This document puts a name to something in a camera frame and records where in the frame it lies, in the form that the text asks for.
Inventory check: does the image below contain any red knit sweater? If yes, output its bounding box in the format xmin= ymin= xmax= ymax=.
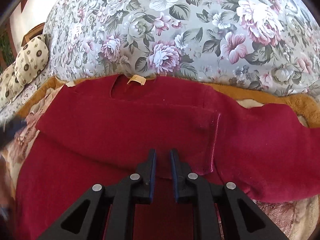
xmin=15 ymin=75 xmax=319 ymax=239

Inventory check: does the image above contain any brown floral plush blanket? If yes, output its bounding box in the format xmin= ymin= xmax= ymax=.
xmin=1 ymin=77 xmax=319 ymax=239

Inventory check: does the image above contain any cream patterned pillow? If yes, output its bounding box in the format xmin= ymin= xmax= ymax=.
xmin=1 ymin=34 xmax=49 ymax=108

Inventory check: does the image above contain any green plant at window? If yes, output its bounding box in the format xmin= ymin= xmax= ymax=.
xmin=0 ymin=29 xmax=15 ymax=73

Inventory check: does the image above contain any wooden headboard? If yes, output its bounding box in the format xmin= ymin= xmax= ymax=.
xmin=21 ymin=22 xmax=45 ymax=47

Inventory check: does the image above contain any floral grey bedspread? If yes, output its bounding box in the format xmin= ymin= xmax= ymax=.
xmin=0 ymin=0 xmax=320 ymax=123

